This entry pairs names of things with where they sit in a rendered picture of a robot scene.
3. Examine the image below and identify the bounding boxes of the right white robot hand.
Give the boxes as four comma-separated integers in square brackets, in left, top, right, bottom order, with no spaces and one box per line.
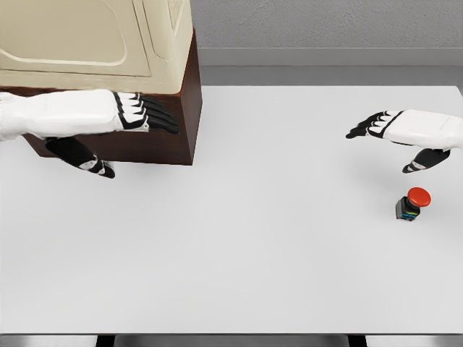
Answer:
[345,109,456,174]

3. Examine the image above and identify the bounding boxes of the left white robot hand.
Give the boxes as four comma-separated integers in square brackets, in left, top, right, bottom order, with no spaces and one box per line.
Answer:
[35,89,181,180]

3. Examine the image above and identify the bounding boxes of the cream cabinet with brown base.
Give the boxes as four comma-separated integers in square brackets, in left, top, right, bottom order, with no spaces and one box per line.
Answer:
[0,0,203,168]

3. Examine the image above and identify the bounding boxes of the red button switch black base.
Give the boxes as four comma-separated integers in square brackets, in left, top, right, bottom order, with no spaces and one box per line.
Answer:
[394,187,432,222]

